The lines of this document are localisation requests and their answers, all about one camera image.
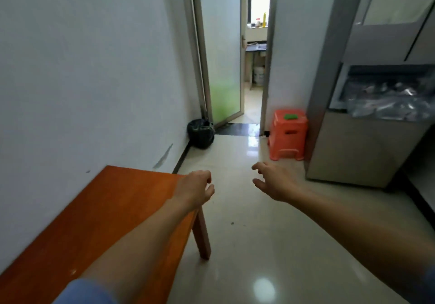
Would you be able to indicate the person's right hand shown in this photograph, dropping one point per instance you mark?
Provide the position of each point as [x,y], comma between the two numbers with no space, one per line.
[277,184]

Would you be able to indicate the person's left hand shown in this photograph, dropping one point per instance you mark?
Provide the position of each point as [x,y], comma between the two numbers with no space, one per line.
[193,191]

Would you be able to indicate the beige refrigerator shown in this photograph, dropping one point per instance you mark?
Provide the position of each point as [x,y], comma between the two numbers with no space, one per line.
[357,150]

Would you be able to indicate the clear fridge drawer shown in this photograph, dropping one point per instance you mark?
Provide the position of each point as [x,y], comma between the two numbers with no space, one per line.
[384,110]

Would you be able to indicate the pile of water bottles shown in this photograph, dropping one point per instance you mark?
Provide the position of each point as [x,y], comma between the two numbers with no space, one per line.
[401,93]

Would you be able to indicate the person's left forearm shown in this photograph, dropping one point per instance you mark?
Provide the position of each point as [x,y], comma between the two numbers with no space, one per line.
[142,246]

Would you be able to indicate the person's right forearm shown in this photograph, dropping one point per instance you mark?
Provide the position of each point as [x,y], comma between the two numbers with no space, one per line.
[357,225]

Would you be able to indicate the person's blue left sleeve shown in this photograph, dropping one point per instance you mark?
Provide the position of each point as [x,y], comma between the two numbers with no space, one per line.
[85,293]

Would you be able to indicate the person's blue sleeve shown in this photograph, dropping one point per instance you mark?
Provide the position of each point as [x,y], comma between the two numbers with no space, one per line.
[429,286]
[85,293]

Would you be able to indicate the person's blue right sleeve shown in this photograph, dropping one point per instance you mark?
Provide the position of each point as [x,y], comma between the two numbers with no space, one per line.
[429,286]

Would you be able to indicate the orange plastic stool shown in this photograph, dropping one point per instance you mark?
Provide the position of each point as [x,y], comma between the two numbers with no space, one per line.
[287,140]

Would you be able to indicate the black trash bag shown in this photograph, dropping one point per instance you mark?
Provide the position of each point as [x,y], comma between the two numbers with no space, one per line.
[201,133]

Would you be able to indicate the green cloth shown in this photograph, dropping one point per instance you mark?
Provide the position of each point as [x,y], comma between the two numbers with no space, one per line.
[291,116]

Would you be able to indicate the frosted glass door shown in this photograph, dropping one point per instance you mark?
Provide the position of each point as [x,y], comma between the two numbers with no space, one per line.
[266,86]
[221,42]

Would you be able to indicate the white bucket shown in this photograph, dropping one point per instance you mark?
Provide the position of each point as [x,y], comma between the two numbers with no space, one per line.
[259,76]

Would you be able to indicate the orange wooden table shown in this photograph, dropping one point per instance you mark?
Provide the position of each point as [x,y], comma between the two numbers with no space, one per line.
[85,218]

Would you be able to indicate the yellow bottle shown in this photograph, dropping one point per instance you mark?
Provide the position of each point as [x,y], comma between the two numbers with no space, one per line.
[264,21]

